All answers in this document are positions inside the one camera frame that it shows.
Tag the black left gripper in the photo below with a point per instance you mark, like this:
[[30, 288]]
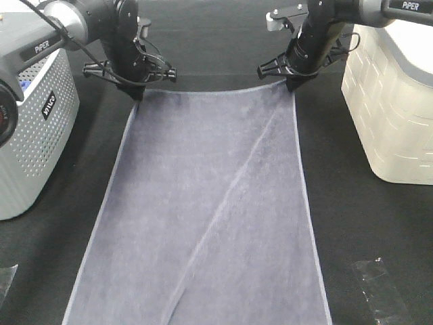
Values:
[[130, 67]]

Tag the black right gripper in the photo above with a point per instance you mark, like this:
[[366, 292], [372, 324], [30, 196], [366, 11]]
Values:
[[307, 54]]

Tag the grey towel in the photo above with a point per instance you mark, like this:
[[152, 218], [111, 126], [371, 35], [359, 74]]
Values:
[[206, 217]]

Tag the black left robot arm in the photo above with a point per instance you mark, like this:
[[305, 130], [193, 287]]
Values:
[[110, 33]]

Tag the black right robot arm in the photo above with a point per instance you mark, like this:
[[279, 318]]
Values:
[[316, 27]]

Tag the blue towel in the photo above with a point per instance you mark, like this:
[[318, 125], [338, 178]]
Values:
[[25, 84]]

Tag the grey perforated laundry basket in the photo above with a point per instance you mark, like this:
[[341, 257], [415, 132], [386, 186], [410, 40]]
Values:
[[45, 120]]

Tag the cream woven storage basket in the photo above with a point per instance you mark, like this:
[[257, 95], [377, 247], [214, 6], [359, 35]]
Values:
[[387, 86]]

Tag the black table mat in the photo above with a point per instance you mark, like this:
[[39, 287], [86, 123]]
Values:
[[217, 45]]

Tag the clear tape strip left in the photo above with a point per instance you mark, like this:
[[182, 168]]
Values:
[[6, 278]]

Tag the clear tape strip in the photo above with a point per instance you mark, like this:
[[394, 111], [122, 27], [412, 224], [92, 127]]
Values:
[[6, 278], [383, 298]]

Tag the clear tape strip right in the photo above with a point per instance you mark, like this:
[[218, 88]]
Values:
[[383, 298]]

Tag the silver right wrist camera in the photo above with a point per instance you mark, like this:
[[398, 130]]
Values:
[[290, 17]]

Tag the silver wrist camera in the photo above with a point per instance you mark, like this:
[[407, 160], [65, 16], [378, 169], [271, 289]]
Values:
[[290, 17], [143, 25]]

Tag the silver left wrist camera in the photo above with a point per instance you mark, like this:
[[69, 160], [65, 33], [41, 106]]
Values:
[[143, 25]]

